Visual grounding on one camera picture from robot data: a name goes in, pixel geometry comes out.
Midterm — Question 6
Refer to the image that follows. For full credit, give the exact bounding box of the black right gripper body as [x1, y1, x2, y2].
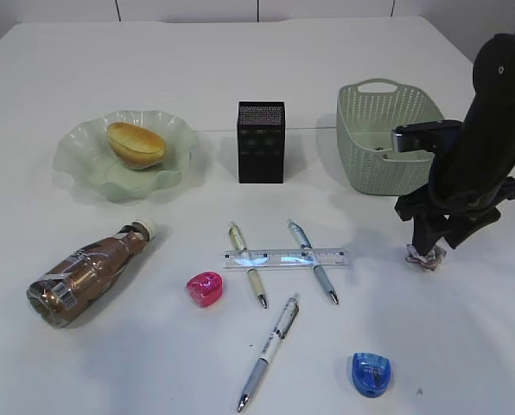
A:
[395, 176, 515, 221]

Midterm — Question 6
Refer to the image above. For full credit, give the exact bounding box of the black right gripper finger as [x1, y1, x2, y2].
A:
[444, 209, 501, 249]
[412, 214, 448, 256]

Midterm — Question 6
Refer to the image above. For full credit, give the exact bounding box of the large paper ball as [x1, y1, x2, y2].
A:
[405, 244, 447, 271]

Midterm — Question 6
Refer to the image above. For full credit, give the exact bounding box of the yellow bread roll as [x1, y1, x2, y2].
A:
[106, 122, 167, 170]

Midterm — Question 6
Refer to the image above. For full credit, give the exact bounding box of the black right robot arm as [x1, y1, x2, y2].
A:
[391, 34, 515, 257]

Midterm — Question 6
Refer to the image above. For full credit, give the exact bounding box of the blue-grey pen under ruler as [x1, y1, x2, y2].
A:
[287, 219, 340, 304]

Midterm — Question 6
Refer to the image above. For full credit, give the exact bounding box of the green woven plastic basket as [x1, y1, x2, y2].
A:
[336, 78, 443, 196]

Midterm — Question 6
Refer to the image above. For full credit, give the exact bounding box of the blue pencil sharpener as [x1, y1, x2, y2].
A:
[350, 352, 391, 398]

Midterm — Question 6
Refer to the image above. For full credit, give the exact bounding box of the white blue-grip pen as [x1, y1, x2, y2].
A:
[237, 292, 299, 413]

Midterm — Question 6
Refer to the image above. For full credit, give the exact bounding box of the yellow-green pen under ruler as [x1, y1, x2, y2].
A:
[228, 221, 269, 310]

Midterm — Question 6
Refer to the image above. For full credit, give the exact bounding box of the black mesh pen holder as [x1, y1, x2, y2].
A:
[237, 101, 285, 184]

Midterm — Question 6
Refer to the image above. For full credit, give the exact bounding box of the pink pencil sharpener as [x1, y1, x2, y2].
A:
[186, 271, 223, 308]

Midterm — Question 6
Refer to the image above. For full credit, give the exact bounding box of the green wavy glass plate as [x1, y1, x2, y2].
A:
[54, 110, 198, 201]

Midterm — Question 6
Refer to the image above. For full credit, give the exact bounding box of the clear plastic ruler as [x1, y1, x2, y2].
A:
[222, 248, 352, 269]

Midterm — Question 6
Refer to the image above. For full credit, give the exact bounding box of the brown plastic drink bottle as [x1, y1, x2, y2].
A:
[26, 218, 157, 328]

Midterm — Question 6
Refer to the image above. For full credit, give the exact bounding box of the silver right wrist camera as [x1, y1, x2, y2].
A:
[391, 119, 461, 154]

